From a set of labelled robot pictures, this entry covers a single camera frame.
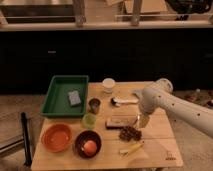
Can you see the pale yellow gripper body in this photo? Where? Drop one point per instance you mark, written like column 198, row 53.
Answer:
column 143, row 120

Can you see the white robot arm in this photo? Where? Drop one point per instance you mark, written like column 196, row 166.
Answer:
column 158, row 94

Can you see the dark brown bowl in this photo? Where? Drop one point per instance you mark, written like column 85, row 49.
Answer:
column 82, row 138

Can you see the red orange bowl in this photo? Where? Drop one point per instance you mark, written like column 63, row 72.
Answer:
column 57, row 138

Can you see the small metal spoon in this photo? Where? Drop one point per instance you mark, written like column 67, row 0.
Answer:
column 136, row 120

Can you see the brown pine cone cluster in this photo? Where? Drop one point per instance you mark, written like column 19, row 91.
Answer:
column 130, row 133

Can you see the grey folded cloth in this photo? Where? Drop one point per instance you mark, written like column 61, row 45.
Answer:
column 138, row 93

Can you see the dark rectangular block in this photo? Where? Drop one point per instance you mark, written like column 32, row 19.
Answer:
column 116, row 123

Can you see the white paper cup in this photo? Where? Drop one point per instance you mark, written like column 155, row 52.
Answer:
column 108, row 84

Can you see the small metal cup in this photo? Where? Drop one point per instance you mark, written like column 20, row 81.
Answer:
column 94, row 105

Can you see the green plastic cup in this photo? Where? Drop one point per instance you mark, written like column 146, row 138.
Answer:
column 89, row 121

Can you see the orange fruit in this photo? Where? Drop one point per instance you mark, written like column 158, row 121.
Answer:
column 90, row 148

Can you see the grey sponge block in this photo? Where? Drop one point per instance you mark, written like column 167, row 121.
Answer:
column 74, row 98

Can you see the green plastic tray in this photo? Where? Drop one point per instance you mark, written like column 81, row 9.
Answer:
column 57, row 105

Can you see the black stand pole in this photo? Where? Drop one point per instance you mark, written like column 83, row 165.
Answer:
column 28, row 160

